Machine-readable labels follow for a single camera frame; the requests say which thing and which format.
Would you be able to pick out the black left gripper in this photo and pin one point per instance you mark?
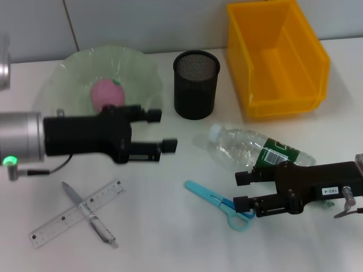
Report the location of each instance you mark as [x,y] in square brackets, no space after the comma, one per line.
[85,136]

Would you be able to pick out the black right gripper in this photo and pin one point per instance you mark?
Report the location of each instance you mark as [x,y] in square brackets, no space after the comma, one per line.
[306,182]

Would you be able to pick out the clear bottle with green label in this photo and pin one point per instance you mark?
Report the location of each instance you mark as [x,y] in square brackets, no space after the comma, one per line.
[238,144]

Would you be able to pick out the pink toy peach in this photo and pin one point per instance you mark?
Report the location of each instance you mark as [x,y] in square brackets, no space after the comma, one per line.
[107,95]

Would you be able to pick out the blue scissors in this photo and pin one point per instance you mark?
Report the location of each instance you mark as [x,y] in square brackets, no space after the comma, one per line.
[204,192]

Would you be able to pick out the black mesh pen holder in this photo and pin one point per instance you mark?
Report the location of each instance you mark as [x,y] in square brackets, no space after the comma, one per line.
[195,90]

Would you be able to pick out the green glass fruit plate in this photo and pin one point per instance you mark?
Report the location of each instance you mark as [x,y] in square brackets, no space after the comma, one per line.
[71,76]

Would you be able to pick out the grey transparent pen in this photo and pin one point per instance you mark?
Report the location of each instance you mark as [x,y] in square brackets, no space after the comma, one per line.
[99,226]

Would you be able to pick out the transparent plastic ruler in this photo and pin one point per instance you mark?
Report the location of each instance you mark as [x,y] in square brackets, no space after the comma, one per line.
[51,229]

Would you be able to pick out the yellow plastic bin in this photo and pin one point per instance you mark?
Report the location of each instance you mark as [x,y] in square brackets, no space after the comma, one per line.
[280,68]

